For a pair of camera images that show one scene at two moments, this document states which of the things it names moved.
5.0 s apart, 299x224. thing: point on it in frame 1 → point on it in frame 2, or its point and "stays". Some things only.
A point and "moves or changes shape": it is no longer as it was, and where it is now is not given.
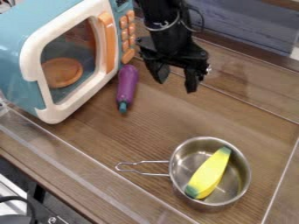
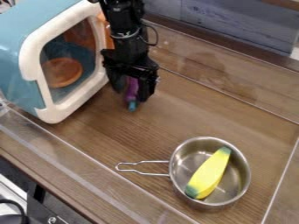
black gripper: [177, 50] → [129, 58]
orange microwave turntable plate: [63, 71] stays
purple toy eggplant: [126, 87] moves or changes shape
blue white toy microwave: [62, 47] stays
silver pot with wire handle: [210, 171] stays
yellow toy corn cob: [210, 175] stays
